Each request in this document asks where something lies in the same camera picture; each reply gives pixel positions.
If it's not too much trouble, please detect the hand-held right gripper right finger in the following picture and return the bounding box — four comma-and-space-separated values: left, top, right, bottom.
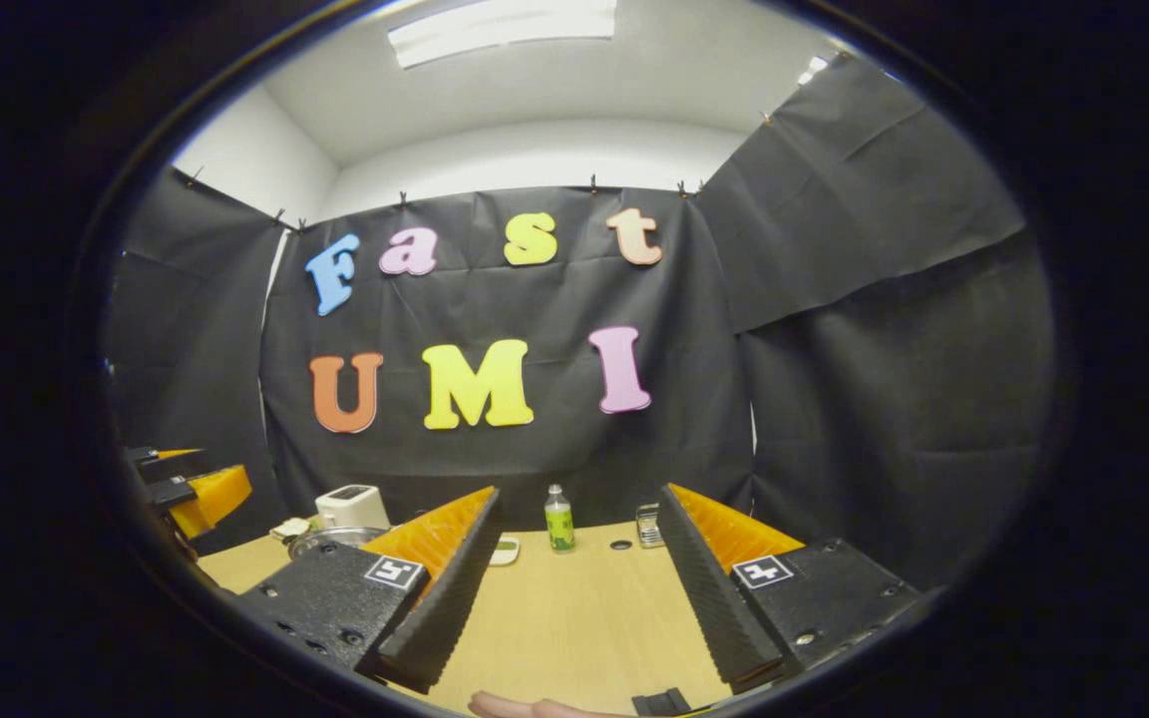
656, 485, 923, 696

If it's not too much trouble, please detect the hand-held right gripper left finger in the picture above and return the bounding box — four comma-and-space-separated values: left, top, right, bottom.
240, 487, 503, 694

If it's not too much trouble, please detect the steel pot with soybeans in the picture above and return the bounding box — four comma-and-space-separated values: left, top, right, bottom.
287, 526, 391, 561

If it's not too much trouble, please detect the white toaster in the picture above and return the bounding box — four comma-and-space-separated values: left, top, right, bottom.
315, 485, 391, 531

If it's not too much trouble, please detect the green label drink bottle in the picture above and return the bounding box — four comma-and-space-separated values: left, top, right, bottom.
545, 485, 575, 553

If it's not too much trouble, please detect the black backdrop cloth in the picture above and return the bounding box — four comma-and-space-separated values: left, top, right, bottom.
101, 55, 1059, 589

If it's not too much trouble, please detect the large ceiling light panel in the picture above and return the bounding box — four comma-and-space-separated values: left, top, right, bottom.
387, 0, 618, 69

